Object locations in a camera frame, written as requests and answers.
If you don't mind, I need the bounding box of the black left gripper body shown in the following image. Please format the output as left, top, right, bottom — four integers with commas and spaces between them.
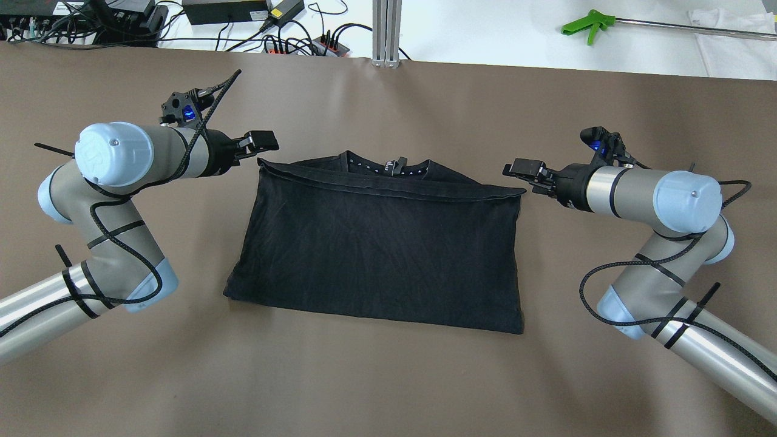
203, 130, 245, 177

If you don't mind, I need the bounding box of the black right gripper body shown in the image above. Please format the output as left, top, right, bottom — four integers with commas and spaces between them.
545, 163, 593, 210

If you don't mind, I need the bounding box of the black graphic t-shirt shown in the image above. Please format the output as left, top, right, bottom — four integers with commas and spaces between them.
223, 151, 524, 334

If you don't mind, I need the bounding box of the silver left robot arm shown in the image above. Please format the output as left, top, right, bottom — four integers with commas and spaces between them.
2, 122, 279, 364

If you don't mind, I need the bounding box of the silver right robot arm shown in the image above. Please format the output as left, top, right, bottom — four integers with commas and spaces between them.
503, 158, 775, 423

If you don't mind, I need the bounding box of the black power adapter box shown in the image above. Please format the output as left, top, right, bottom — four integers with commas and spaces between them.
181, 1, 272, 25

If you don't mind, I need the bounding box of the black electronics hub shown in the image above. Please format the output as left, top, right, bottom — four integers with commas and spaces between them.
1, 1, 169, 47

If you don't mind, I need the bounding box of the white folded cloth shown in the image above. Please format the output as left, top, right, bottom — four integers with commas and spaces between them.
688, 8, 776, 81

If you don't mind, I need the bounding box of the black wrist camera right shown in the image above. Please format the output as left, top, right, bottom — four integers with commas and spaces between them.
580, 126, 637, 167

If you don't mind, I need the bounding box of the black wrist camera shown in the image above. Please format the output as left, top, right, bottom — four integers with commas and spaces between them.
580, 126, 637, 167
159, 87, 219, 128

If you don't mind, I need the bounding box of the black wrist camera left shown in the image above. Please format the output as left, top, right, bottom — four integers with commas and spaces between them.
159, 87, 219, 128

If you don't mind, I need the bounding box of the green handled grabber tool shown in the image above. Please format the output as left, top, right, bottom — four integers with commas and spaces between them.
560, 9, 776, 46

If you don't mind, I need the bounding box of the aluminium frame post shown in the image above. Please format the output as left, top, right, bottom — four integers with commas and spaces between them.
371, 0, 402, 69

